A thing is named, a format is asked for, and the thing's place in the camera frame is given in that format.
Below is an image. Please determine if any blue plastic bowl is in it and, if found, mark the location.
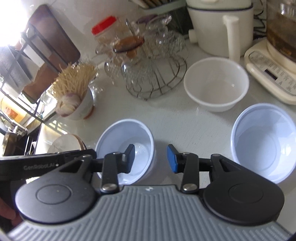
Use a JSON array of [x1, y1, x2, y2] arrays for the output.
[[230, 103, 295, 184], [95, 118, 157, 185]]

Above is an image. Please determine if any large white leaf bowl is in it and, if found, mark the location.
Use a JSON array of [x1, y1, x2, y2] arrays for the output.
[[47, 134, 87, 153]]

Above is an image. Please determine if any white ceramic bowl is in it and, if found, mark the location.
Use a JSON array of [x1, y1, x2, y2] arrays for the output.
[[184, 57, 249, 113]]

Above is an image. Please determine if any person's left hand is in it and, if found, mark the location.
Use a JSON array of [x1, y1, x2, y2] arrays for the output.
[[0, 198, 23, 226]]

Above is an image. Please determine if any yellow detergent bottle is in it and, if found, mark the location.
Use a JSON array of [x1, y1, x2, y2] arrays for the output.
[[1, 96, 29, 125]]

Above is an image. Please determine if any bowl with onion and noodles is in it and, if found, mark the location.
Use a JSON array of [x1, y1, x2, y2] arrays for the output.
[[64, 88, 94, 121]]

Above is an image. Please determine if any sliced red onion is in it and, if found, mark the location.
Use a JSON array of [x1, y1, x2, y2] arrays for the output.
[[55, 93, 81, 117]]

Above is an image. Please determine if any black dish rack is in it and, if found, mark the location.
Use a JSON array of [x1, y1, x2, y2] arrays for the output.
[[0, 22, 70, 123]]

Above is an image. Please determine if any dry noodle bundle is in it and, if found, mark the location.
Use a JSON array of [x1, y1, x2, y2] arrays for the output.
[[52, 62, 98, 100]]

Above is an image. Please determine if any glass health kettle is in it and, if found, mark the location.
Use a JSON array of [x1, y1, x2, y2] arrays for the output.
[[244, 1, 295, 105]]

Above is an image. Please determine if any brown cutting board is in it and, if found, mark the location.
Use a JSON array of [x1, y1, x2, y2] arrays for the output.
[[20, 4, 80, 103]]

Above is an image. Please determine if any white electric cooker pot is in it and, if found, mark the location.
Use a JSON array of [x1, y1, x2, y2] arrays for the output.
[[186, 0, 253, 63]]

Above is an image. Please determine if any green chopstick holder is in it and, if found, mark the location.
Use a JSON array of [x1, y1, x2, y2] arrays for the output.
[[130, 1, 193, 38]]

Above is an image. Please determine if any wire glass rack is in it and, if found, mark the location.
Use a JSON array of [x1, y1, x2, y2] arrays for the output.
[[98, 14, 189, 100]]

